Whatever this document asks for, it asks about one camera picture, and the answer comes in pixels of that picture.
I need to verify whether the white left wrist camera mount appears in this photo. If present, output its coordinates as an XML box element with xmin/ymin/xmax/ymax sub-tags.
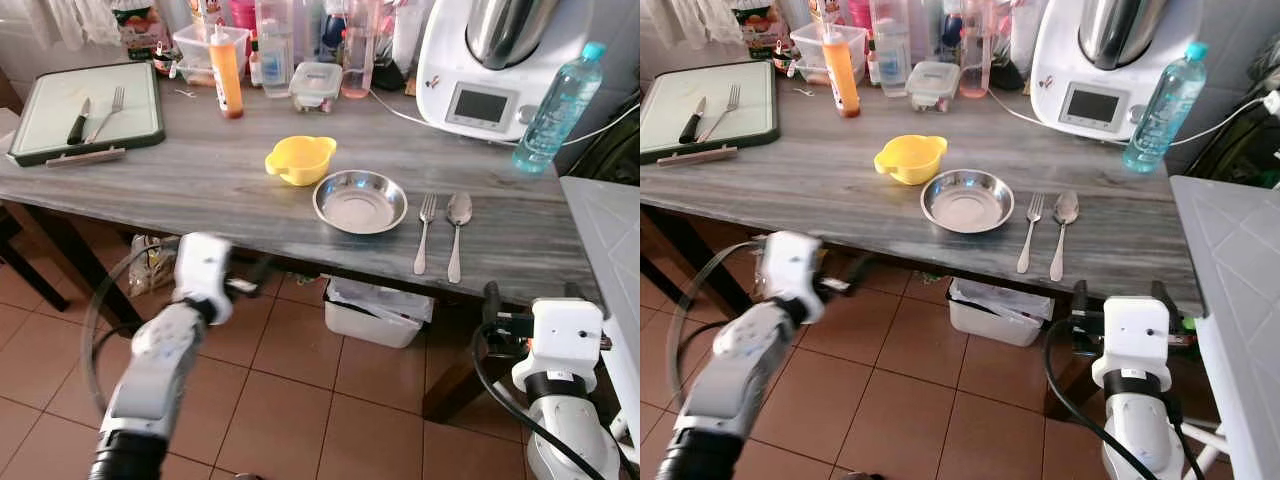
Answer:
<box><xmin>172</xmin><ymin>232</ymin><xmax>235</xmax><ymax>323</ymax></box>
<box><xmin>758</xmin><ymin>231</ymin><xmax>827</xmax><ymax>323</ymax></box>

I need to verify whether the clear blue water bottle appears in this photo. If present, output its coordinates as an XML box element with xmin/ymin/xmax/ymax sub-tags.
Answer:
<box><xmin>1122</xmin><ymin>42</ymin><xmax>1209</xmax><ymax>174</ymax></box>
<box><xmin>512</xmin><ymin>42</ymin><xmax>607</xmax><ymax>174</ymax></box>

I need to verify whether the patterned plastic bag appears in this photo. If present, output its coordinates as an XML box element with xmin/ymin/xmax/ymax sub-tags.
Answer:
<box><xmin>128</xmin><ymin>235</ymin><xmax>179</xmax><ymax>297</ymax></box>

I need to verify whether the clear plastic storage box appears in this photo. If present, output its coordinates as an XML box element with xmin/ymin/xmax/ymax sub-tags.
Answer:
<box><xmin>172</xmin><ymin>24</ymin><xmax>251</xmax><ymax>87</ymax></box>
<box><xmin>790</xmin><ymin>24</ymin><xmax>867</xmax><ymax>85</ymax></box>

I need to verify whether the white folding table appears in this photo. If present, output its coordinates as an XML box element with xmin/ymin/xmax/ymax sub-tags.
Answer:
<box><xmin>560</xmin><ymin>177</ymin><xmax>641</xmax><ymax>426</ymax></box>
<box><xmin>1170</xmin><ymin>175</ymin><xmax>1280</xmax><ymax>480</ymax></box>

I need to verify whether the printed food package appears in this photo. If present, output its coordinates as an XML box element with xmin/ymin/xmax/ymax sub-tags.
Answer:
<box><xmin>730</xmin><ymin>0</ymin><xmax>791</xmax><ymax>59</ymax></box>
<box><xmin>112</xmin><ymin>0</ymin><xmax>171</xmax><ymax>61</ymax></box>

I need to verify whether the clear plastic bottle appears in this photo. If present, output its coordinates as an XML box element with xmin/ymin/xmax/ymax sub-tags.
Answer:
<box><xmin>258</xmin><ymin>20</ymin><xmax>293</xmax><ymax>98</ymax></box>
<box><xmin>872</xmin><ymin>20</ymin><xmax>911</xmax><ymax>98</ymax></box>

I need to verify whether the stainless steel plate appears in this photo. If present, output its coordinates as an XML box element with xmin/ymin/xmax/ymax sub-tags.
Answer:
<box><xmin>313</xmin><ymin>170</ymin><xmax>409</xmax><ymax>236</ymax></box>
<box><xmin>920</xmin><ymin>169</ymin><xmax>1015</xmax><ymax>235</ymax></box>

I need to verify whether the glass with pink liquid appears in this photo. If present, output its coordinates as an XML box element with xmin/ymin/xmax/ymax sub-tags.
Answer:
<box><xmin>340</xmin><ymin>25</ymin><xmax>376</xmax><ymax>99</ymax></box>
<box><xmin>958</xmin><ymin>25</ymin><xmax>993</xmax><ymax>99</ymax></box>

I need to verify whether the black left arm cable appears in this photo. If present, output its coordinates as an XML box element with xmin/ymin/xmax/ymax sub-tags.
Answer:
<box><xmin>667</xmin><ymin>240</ymin><xmax>763</xmax><ymax>413</ymax></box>
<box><xmin>82</xmin><ymin>238</ymin><xmax>183</xmax><ymax>416</ymax></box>

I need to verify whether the white kitchen cooking machine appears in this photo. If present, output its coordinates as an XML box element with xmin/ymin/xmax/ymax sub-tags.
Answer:
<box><xmin>1030</xmin><ymin>0</ymin><xmax>1206</xmax><ymax>142</ymax></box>
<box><xmin>415</xmin><ymin>0</ymin><xmax>601</xmax><ymax>142</ymax></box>

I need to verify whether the black-handled knife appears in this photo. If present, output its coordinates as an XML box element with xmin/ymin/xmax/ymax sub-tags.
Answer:
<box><xmin>678</xmin><ymin>96</ymin><xmax>707</xmax><ymax>144</ymax></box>
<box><xmin>66</xmin><ymin>97</ymin><xmax>93</xmax><ymax>146</ymax></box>

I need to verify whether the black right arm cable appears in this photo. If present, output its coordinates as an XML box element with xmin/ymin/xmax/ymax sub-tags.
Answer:
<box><xmin>470</xmin><ymin>318</ymin><xmax>641</xmax><ymax>480</ymax></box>
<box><xmin>1043</xmin><ymin>315</ymin><xmax>1161</xmax><ymax>480</ymax></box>

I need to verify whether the dark wooden table leg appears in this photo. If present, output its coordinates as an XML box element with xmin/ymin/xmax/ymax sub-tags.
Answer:
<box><xmin>423</xmin><ymin>300</ymin><xmax>523</xmax><ymax>423</ymax></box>
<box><xmin>1043</xmin><ymin>335</ymin><xmax>1103</xmax><ymax>423</ymax></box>

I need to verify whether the silver metal fork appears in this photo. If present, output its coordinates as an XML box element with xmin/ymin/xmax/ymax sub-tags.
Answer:
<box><xmin>1017</xmin><ymin>192</ymin><xmax>1046</xmax><ymax>275</ymax></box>
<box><xmin>413</xmin><ymin>193</ymin><xmax>438</xmax><ymax>276</ymax></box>
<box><xmin>85</xmin><ymin>86</ymin><xmax>126</xmax><ymax>144</ymax></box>
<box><xmin>700</xmin><ymin>84</ymin><xmax>742</xmax><ymax>143</ymax></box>

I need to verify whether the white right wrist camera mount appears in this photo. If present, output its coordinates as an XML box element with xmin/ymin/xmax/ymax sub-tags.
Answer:
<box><xmin>1098</xmin><ymin>296</ymin><xmax>1175</xmax><ymax>379</ymax></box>
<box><xmin>528</xmin><ymin>298</ymin><xmax>607</xmax><ymax>379</ymax></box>

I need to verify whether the yellow plastic bowl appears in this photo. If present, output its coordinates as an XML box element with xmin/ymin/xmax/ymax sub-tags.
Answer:
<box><xmin>873</xmin><ymin>135</ymin><xmax>948</xmax><ymax>186</ymax></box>
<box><xmin>265</xmin><ymin>136</ymin><xmax>338</xmax><ymax>187</ymax></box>

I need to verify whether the white hanging cloth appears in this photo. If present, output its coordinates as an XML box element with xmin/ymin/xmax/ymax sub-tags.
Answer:
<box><xmin>670</xmin><ymin>0</ymin><xmax>736</xmax><ymax>47</ymax></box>
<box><xmin>45</xmin><ymin>0</ymin><xmax>119</xmax><ymax>47</ymax></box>

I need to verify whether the white power cable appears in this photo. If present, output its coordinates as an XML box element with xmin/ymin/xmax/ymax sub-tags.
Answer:
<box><xmin>988</xmin><ymin>88</ymin><xmax>1280</xmax><ymax>149</ymax></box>
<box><xmin>368</xmin><ymin>88</ymin><xmax>641</xmax><ymax>149</ymax></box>

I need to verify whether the white plastic bin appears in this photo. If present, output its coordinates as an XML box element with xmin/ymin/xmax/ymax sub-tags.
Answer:
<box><xmin>322</xmin><ymin>278</ymin><xmax>435</xmax><ymax>349</ymax></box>
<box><xmin>945</xmin><ymin>278</ymin><xmax>1054</xmax><ymax>348</ymax></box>

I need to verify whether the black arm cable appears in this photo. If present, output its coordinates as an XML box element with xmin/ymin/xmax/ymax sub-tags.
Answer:
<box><xmin>470</xmin><ymin>318</ymin><xmax>641</xmax><ymax>480</ymax></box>
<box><xmin>667</xmin><ymin>240</ymin><xmax>763</xmax><ymax>413</ymax></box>
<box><xmin>82</xmin><ymin>238</ymin><xmax>183</xmax><ymax>416</ymax></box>
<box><xmin>1043</xmin><ymin>315</ymin><xmax>1161</xmax><ymax>480</ymax></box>

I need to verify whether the silver metal spoon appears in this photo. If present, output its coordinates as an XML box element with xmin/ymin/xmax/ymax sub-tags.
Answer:
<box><xmin>1049</xmin><ymin>191</ymin><xmax>1081</xmax><ymax>283</ymax></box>
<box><xmin>446</xmin><ymin>192</ymin><xmax>474</xmax><ymax>284</ymax></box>

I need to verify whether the orange sauce bottle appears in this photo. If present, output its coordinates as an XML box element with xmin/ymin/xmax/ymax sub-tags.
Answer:
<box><xmin>208</xmin><ymin>25</ymin><xmax>246</xmax><ymax>120</ymax></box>
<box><xmin>820</xmin><ymin>25</ymin><xmax>862</xmax><ymax>119</ymax></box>

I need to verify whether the small lidded glass container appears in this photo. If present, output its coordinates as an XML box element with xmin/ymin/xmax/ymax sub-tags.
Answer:
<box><xmin>289</xmin><ymin>62</ymin><xmax>344</xmax><ymax>113</ymax></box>
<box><xmin>906</xmin><ymin>61</ymin><xmax>962</xmax><ymax>112</ymax></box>

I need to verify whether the green-rimmed white cutting board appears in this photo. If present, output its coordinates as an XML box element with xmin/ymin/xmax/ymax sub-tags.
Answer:
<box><xmin>7</xmin><ymin>62</ymin><xmax>167</xmax><ymax>168</ymax></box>
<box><xmin>640</xmin><ymin>62</ymin><xmax>780</xmax><ymax>166</ymax></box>

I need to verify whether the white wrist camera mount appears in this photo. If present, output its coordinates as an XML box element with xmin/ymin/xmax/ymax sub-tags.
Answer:
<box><xmin>758</xmin><ymin>231</ymin><xmax>827</xmax><ymax>323</ymax></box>
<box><xmin>172</xmin><ymin>232</ymin><xmax>235</xmax><ymax>323</ymax></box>
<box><xmin>1098</xmin><ymin>296</ymin><xmax>1175</xmax><ymax>379</ymax></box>
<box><xmin>528</xmin><ymin>298</ymin><xmax>607</xmax><ymax>379</ymax></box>

